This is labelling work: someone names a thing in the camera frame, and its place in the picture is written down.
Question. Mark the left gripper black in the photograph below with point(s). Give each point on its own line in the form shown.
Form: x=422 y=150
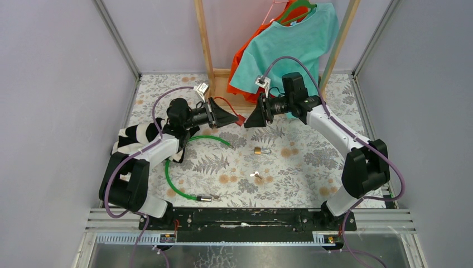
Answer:
x=218 y=116

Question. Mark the wooden clothes rack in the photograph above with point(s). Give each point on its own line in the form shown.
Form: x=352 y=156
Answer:
x=218 y=78

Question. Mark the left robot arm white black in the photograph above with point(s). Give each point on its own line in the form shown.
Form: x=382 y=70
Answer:
x=141 y=148

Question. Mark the orange garment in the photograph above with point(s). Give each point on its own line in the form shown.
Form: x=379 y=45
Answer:
x=252 y=97

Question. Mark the green hanger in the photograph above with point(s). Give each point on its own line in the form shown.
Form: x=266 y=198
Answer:
x=286 y=18

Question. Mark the pink hanger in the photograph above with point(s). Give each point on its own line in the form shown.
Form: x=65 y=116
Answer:
x=275 y=9

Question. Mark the brass padlock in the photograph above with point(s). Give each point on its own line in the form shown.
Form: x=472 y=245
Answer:
x=262 y=151

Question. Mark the red cable lock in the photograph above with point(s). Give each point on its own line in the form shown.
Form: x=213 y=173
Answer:
x=241 y=119

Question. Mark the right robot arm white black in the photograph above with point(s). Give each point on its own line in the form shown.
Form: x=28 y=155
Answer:
x=365 y=168

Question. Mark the black white striped cloth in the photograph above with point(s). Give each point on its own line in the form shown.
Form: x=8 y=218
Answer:
x=134 y=137

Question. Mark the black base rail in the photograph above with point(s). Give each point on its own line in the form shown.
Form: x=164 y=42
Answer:
x=207 y=225

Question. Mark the teal t-shirt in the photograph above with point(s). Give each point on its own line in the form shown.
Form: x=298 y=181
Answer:
x=307 y=41

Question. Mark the floral table mat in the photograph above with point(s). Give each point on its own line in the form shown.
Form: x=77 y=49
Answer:
x=303 y=170

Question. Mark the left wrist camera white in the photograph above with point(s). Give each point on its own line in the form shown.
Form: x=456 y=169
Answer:
x=201 y=91

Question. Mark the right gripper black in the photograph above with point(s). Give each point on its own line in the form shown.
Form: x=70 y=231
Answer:
x=258 y=117

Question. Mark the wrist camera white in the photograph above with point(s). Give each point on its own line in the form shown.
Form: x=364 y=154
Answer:
x=201 y=91
x=263 y=82

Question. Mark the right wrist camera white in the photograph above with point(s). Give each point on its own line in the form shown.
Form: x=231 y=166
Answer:
x=263 y=82

